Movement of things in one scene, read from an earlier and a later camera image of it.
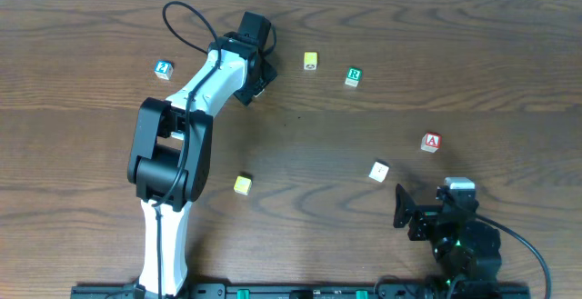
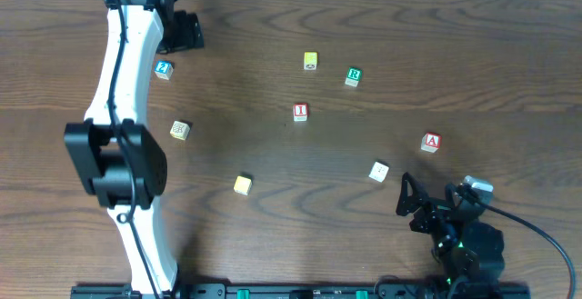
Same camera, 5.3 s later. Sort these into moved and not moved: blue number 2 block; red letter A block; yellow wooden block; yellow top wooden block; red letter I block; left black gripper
Moved: red letter I block; left black gripper
Not moved: yellow top wooden block; yellow wooden block; blue number 2 block; red letter A block
